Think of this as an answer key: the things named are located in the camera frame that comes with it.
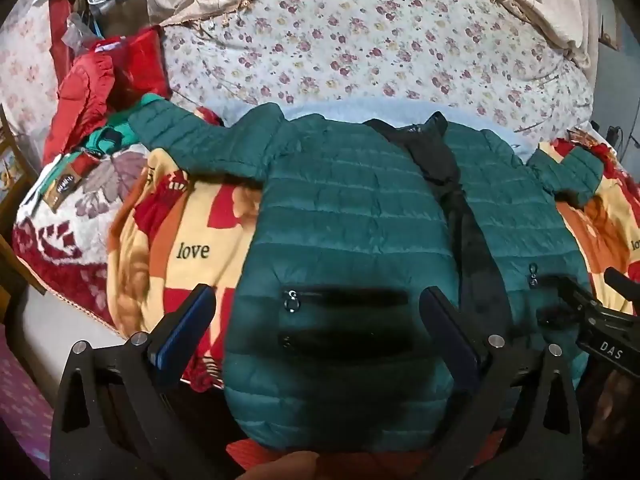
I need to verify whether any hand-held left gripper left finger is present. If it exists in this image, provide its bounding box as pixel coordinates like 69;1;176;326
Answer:
50;283;236;480

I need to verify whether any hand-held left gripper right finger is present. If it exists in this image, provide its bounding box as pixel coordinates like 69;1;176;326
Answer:
419;286;583;480

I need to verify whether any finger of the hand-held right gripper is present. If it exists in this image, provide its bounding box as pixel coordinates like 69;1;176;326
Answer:
603;267;640;311
537;276;608;328

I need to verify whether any green puffer jacket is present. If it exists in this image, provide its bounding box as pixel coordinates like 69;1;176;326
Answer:
127;102;603;453

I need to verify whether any yellow orange printed blanket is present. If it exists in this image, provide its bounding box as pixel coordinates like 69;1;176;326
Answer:
105;137;640;393

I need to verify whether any brown snack packet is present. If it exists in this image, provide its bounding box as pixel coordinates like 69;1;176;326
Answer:
565;127;608;148

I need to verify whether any red white floral blanket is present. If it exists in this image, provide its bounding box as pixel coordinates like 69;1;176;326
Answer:
12;142;151;328

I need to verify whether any brown label packet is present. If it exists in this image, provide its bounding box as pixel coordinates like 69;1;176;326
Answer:
40;170;83;211

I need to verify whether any purple patterned cloth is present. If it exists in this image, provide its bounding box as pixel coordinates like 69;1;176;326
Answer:
0;320;56;476

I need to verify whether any green cloth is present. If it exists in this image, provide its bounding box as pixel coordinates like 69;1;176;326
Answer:
82;120;138;158

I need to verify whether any red ruffled jacket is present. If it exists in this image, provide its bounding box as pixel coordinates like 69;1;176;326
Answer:
42;52;126;166

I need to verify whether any shiny red bag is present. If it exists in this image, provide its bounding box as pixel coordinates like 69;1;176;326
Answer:
100;27;171;111

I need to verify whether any beige tasselled bedspread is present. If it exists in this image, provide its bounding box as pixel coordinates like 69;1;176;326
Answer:
145;0;601;68

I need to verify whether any pink floral cloth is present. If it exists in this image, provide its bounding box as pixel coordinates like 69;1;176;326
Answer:
0;10;66;161

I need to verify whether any white floral quilt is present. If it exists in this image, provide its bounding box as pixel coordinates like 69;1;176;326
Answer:
160;0;598;133

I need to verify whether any black charger cable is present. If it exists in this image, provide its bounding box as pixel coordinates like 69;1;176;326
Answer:
590;120;626;156

